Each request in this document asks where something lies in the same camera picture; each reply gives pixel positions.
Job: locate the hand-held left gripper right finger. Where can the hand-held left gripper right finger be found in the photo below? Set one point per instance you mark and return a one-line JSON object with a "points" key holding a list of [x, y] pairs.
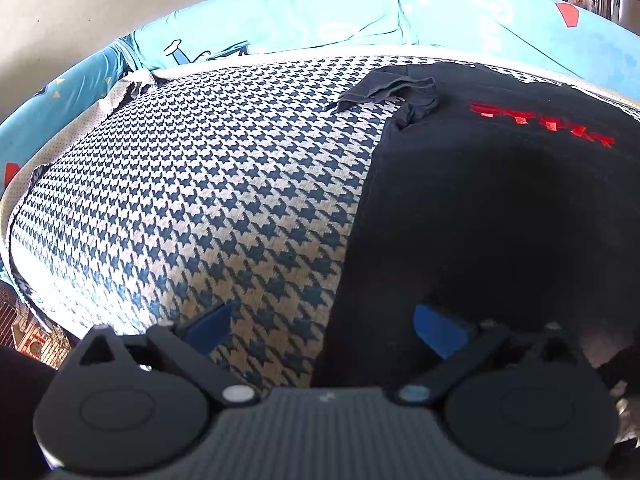
{"points": [[437, 330]]}

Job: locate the houndstooth sofa mat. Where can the houndstooth sofa mat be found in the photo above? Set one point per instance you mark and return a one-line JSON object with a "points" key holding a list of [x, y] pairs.
{"points": [[200, 185]]}

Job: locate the black T-shirt with red print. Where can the black T-shirt with red print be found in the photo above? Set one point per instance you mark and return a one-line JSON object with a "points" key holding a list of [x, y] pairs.
{"points": [[475, 210]]}

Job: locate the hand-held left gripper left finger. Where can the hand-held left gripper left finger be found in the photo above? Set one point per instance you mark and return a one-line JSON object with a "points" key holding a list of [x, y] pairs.
{"points": [[212, 325]]}

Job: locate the blue printed blanket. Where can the blue printed blanket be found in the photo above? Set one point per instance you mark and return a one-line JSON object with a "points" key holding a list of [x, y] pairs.
{"points": [[310, 20]]}

